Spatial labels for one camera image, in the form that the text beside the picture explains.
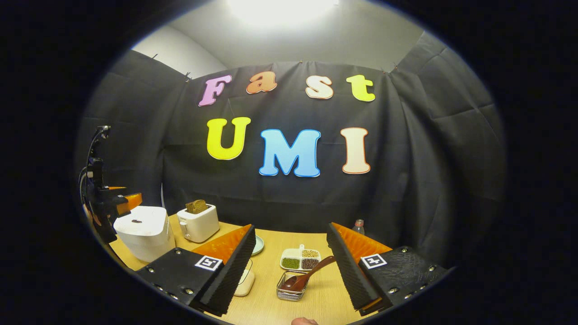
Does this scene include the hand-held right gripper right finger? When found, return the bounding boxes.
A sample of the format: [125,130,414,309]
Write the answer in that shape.
[326,222,450,316]

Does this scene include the white rice cooker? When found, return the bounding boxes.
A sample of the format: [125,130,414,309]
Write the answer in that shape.
[113,206,176,264]

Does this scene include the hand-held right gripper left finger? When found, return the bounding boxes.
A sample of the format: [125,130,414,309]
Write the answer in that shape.
[135,224,257,316]

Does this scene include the white divided dish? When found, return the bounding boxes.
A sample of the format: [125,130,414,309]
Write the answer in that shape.
[280,245,322,272]

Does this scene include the metal wire chopstick holder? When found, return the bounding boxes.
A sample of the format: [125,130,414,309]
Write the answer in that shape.
[276,271,309,302]

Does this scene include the bright ceiling light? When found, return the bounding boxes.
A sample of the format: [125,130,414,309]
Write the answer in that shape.
[226,0,340,28]

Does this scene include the clear plastic container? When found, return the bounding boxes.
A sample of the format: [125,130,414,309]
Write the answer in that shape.
[233,258,256,297]

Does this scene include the white toaster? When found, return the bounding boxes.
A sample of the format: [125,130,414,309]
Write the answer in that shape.
[177,204,221,244]

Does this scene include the black backdrop cloth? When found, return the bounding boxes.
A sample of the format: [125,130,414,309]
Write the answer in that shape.
[75,32,506,267]

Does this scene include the brown wooden spoon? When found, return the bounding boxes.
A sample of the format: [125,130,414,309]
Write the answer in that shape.
[280,256,337,293]

